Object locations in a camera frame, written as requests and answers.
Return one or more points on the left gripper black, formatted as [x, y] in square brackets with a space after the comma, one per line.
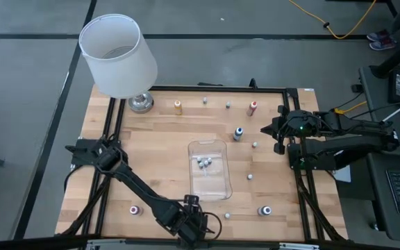
[193, 225]

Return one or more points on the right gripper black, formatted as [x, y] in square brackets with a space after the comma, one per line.
[297, 125]

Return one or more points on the tall pink squeeze bottle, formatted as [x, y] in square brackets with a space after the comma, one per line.
[134, 210]

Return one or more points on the tall yellow squeeze bottle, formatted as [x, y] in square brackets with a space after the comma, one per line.
[178, 109]

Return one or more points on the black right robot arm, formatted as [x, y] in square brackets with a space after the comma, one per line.
[352, 142]

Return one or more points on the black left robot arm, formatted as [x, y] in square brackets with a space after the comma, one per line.
[134, 180]

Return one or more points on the tall red squeeze bottle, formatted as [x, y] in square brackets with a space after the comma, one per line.
[251, 109]

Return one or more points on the tall blue squeeze bottle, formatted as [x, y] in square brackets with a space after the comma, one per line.
[237, 133]

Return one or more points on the clear plastic bin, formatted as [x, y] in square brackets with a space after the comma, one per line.
[210, 187]

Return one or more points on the black clamp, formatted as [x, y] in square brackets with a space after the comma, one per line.
[253, 84]

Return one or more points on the tall purple squeeze bottle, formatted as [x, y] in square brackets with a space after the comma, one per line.
[265, 210]

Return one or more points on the white paper sheet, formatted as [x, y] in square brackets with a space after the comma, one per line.
[344, 175]

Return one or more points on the aluminium crossbar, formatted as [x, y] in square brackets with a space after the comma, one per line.
[299, 247]

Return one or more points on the grey side desk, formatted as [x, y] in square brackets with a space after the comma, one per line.
[377, 90]

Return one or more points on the person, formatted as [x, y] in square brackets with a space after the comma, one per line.
[382, 44]

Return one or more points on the table lamp white shade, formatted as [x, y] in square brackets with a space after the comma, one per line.
[116, 62]

